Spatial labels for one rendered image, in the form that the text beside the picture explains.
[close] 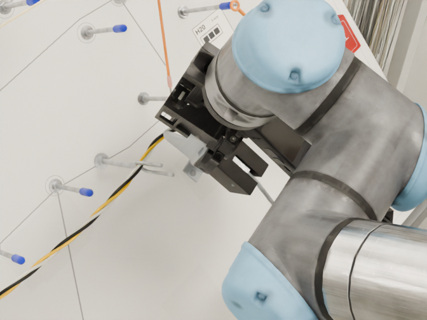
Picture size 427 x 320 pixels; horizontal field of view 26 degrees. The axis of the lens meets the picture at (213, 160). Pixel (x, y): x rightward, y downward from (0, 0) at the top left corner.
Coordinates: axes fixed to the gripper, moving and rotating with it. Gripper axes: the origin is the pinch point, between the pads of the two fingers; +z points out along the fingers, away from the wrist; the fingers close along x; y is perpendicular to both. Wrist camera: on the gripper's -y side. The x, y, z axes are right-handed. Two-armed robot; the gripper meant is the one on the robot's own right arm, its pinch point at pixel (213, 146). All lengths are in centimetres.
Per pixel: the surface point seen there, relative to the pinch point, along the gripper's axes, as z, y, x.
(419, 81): 123, -48, -84
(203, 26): 4.1, 8.0, -12.6
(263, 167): 0.6, -6.0, -1.4
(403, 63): 60, -27, -53
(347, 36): 7.5, -7.6, -23.8
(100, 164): 3.0, 9.1, 7.9
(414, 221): 21.9, -31.1, -13.7
